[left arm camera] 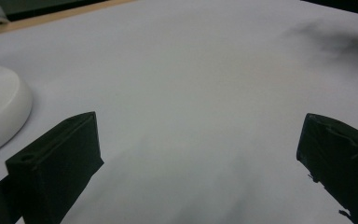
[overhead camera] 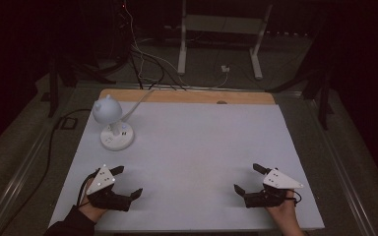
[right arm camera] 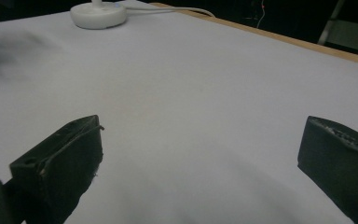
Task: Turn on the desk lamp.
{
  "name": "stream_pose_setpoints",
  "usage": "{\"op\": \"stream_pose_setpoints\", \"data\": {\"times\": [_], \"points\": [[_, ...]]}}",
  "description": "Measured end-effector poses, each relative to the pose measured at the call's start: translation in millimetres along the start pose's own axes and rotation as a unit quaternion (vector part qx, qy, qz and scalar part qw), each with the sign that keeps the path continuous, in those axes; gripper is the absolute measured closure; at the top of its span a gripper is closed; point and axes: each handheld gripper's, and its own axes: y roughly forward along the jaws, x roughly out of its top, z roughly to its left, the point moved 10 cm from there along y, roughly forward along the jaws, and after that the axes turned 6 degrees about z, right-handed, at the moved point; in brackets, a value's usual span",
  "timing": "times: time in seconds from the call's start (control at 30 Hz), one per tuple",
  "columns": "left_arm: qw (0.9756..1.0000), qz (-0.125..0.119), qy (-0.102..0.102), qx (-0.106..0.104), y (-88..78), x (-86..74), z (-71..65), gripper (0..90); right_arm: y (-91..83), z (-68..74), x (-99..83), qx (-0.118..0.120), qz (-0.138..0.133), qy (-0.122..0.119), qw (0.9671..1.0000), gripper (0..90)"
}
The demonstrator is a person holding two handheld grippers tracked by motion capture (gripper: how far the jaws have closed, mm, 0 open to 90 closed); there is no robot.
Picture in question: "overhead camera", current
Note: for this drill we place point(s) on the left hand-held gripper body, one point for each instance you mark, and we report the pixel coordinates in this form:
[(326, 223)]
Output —
[(103, 183)]

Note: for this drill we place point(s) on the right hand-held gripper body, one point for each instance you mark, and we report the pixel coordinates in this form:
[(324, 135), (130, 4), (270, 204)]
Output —
[(280, 179)]

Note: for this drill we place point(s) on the person's left hand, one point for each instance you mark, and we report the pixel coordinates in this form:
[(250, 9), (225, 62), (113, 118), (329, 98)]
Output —
[(92, 213)]

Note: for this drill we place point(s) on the person's right hand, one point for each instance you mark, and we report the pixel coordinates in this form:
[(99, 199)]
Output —
[(285, 213)]

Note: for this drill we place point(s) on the white table cover sheet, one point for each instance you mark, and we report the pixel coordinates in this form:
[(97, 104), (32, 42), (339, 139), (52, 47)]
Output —
[(193, 157)]

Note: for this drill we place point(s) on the white desk lamp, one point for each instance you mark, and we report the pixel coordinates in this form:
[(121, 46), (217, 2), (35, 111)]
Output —
[(106, 111)]

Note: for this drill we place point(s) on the black stand legs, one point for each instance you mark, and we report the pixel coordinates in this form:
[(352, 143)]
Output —
[(53, 91), (324, 105)]

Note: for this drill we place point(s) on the white plug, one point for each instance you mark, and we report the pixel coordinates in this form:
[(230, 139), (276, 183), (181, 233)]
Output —
[(225, 68)]

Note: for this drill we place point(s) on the white metal stand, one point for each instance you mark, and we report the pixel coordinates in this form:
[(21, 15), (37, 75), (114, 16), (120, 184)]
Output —
[(182, 49)]

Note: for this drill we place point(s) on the metal floor rail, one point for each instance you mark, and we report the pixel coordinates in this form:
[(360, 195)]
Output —
[(13, 193), (347, 183)]

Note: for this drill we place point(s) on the black rectangular floor frame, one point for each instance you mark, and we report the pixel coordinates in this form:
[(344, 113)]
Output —
[(62, 123)]

